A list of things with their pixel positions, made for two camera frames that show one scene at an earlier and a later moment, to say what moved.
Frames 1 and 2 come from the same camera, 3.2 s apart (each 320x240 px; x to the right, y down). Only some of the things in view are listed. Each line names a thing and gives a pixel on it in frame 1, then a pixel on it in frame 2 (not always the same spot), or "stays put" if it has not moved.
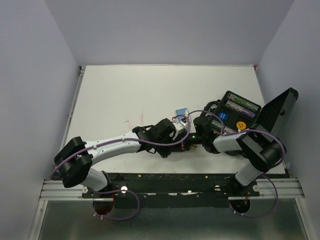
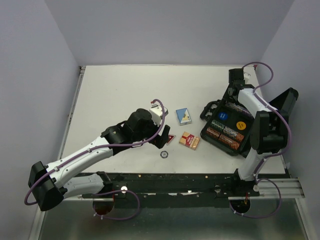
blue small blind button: x=223 y=115 stays put
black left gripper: x=166 y=151 -> x=160 y=141
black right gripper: x=186 y=146 -> x=227 y=98
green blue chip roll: x=216 y=124 stays put
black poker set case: x=234 y=113 stays put
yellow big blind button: x=241 y=125 stays put
